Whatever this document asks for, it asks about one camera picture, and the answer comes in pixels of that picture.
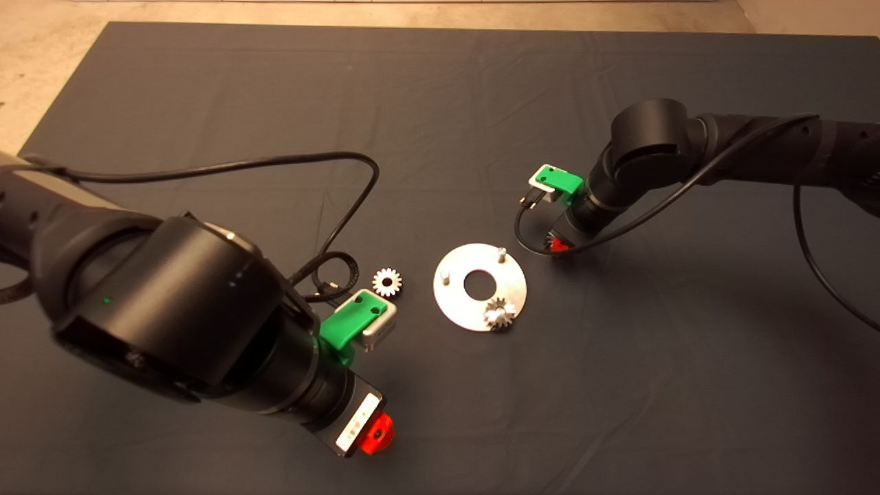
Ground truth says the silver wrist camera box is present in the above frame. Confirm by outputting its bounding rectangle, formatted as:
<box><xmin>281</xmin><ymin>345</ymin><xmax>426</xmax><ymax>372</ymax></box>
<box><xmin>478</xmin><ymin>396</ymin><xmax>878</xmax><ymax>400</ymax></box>
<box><xmin>528</xmin><ymin>172</ymin><xmax>559</xmax><ymax>204</ymax></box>
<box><xmin>361</xmin><ymin>294</ymin><xmax>399</xmax><ymax>353</ymax></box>

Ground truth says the black camera cable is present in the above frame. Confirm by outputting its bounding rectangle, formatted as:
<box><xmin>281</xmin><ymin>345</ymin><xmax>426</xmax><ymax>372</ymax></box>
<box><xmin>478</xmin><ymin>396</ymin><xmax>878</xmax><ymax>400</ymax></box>
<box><xmin>514</xmin><ymin>113</ymin><xmax>880</xmax><ymax>334</ymax></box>
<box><xmin>24</xmin><ymin>151</ymin><xmax>380</xmax><ymax>296</ymax></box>

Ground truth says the black left camera cable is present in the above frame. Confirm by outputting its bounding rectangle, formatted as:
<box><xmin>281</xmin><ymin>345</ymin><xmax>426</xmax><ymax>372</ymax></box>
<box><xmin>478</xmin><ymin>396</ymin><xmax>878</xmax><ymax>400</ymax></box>
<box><xmin>24</xmin><ymin>151</ymin><xmax>380</xmax><ymax>296</ymax></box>

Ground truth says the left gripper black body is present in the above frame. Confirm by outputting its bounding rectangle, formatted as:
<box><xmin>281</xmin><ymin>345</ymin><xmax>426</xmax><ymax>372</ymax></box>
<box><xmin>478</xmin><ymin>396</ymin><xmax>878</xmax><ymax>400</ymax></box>
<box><xmin>307</xmin><ymin>368</ymin><xmax>386</xmax><ymax>456</ymax></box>

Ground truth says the thin black braided cable loop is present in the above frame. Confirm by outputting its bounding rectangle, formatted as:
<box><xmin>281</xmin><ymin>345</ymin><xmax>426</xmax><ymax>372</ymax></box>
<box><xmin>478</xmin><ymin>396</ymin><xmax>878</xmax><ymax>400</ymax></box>
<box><xmin>289</xmin><ymin>250</ymin><xmax>362</xmax><ymax>302</ymax></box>

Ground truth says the dark grey table cloth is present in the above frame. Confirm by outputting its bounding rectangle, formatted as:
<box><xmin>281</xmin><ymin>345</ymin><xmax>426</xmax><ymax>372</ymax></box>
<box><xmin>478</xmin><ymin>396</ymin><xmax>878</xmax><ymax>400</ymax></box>
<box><xmin>0</xmin><ymin>21</ymin><xmax>880</xmax><ymax>495</ymax></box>

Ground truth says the black right camera cable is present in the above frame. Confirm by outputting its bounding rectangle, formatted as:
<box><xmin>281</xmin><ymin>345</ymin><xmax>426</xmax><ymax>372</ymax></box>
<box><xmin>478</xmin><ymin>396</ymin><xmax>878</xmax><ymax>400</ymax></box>
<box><xmin>514</xmin><ymin>113</ymin><xmax>880</xmax><ymax>334</ymax></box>

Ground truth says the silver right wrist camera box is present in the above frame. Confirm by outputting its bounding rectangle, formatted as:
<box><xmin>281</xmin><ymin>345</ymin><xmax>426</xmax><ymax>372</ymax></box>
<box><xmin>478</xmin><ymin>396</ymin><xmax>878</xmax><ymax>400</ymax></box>
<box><xmin>528</xmin><ymin>172</ymin><xmax>559</xmax><ymax>204</ymax></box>

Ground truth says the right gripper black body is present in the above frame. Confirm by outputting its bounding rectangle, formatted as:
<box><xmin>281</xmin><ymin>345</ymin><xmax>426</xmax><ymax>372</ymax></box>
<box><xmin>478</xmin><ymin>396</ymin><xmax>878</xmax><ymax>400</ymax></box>
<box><xmin>560</xmin><ymin>206</ymin><xmax>599</xmax><ymax>245</ymax></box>

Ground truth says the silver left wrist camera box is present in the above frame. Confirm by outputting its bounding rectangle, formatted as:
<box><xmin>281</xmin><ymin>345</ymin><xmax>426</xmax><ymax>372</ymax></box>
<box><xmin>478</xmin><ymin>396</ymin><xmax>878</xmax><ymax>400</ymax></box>
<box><xmin>361</xmin><ymin>294</ymin><xmax>399</xmax><ymax>353</ymax></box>

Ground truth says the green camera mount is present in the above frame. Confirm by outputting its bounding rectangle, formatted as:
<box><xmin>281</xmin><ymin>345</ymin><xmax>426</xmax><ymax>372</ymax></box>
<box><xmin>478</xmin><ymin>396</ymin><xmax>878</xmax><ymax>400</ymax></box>
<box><xmin>321</xmin><ymin>289</ymin><xmax>387</xmax><ymax>365</ymax></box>
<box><xmin>536</xmin><ymin>165</ymin><xmax>584</xmax><ymax>206</ymax></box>

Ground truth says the round metal carrier plate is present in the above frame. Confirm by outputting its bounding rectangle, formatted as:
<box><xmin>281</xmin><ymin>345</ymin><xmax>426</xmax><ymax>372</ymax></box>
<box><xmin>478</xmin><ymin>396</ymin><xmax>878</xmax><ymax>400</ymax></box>
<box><xmin>433</xmin><ymin>243</ymin><xmax>528</xmax><ymax>333</ymax></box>

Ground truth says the thick black braided cable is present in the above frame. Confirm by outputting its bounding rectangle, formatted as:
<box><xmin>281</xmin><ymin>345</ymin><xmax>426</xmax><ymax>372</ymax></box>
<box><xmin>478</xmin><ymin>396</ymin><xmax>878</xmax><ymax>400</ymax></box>
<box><xmin>0</xmin><ymin>265</ymin><xmax>35</xmax><ymax>305</ymax></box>

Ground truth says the green right camera mount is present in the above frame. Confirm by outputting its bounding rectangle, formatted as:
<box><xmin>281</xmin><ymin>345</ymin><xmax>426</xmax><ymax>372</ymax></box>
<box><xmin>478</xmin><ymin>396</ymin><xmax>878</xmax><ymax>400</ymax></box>
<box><xmin>536</xmin><ymin>165</ymin><xmax>584</xmax><ymax>206</ymax></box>

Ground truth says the bright steel planetary gear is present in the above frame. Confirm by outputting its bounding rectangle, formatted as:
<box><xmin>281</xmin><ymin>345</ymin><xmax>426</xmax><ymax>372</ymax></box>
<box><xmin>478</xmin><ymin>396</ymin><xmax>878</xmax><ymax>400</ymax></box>
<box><xmin>372</xmin><ymin>268</ymin><xmax>403</xmax><ymax>298</ymax></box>

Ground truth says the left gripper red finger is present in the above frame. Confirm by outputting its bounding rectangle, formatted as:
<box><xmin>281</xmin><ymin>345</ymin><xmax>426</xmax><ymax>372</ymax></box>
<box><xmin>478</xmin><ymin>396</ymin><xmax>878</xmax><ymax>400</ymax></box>
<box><xmin>362</xmin><ymin>412</ymin><xmax>396</xmax><ymax>456</ymax></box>

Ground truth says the green left camera mount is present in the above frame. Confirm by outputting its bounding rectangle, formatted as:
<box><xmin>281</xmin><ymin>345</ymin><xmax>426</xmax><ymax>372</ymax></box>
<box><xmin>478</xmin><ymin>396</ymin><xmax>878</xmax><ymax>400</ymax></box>
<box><xmin>321</xmin><ymin>289</ymin><xmax>387</xmax><ymax>365</ymax></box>

